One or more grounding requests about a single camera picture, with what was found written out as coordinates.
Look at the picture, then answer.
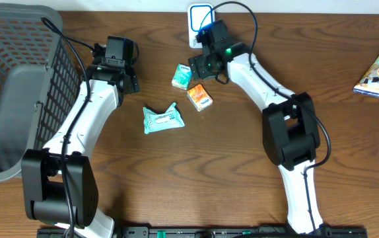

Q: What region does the teal tissue pack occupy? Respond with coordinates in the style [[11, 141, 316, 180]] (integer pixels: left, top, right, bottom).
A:
[[172, 64, 192, 90]]

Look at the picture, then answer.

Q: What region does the orange tissue pack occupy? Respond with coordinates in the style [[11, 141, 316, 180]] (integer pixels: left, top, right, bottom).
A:
[[187, 84, 213, 112]]

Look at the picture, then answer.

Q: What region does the teal wet wipes pack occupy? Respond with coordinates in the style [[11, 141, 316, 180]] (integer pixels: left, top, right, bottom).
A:
[[143, 102, 185, 134]]

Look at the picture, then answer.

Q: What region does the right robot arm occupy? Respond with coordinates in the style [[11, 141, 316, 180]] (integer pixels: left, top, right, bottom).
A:
[[189, 20, 323, 234]]

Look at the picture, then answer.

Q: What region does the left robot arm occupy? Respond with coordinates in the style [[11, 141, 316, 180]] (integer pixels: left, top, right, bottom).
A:
[[21, 36, 139, 237]]

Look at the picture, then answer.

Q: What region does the white barcode scanner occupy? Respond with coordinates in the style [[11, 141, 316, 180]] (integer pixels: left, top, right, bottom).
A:
[[187, 3, 215, 49]]

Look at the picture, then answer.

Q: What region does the grey plastic mesh basket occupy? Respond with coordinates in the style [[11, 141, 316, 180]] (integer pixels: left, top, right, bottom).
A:
[[0, 3, 81, 182]]

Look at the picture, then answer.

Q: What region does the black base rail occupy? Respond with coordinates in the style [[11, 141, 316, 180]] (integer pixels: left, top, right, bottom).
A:
[[36, 225, 369, 238]]

